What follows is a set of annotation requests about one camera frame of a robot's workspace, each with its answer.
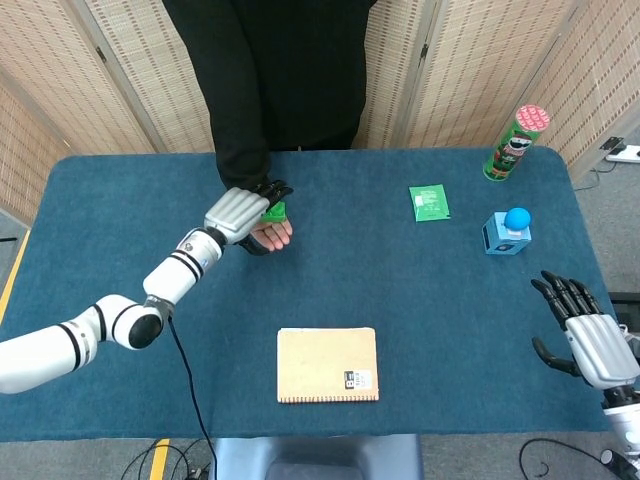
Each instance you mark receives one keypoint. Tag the green toy building brick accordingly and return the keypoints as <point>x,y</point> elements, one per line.
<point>275,212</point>

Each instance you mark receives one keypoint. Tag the person's bare hand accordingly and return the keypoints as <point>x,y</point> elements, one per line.
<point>275,236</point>

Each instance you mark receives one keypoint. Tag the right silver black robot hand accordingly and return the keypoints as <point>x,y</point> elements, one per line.
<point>597,350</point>

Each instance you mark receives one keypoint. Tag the woven folding screen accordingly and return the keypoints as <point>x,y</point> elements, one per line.
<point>500,65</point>

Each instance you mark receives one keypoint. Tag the blue cube with ball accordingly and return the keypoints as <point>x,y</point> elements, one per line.
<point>505,235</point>

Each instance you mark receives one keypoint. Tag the person's black clothed torso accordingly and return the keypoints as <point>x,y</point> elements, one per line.
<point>310,70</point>

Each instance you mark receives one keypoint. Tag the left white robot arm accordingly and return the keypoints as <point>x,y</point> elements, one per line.
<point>120,312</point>

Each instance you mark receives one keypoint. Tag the tan spiral notebook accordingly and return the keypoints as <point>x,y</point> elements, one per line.
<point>327,365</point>

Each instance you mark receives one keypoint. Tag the green Pringles can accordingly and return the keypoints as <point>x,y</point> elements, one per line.
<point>515,145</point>

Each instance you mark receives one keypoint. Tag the white power strip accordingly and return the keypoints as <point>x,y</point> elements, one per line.
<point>624,153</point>

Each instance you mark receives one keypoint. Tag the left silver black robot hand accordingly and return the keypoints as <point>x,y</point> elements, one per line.
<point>240,212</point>

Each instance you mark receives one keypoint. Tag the blue ball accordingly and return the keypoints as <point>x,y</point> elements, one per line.
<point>517,219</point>

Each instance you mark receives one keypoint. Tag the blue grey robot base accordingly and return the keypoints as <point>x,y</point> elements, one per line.
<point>317,457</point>

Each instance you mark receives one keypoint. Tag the green sachet packet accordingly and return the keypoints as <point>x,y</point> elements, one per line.
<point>429,202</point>

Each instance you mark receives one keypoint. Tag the person's black sleeved forearm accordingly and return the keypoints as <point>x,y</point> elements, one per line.
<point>240,100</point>

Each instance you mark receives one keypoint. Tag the white sneaker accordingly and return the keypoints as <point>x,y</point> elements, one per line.
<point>634,340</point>

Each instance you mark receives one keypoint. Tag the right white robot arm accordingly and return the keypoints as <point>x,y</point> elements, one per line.
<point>622,415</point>

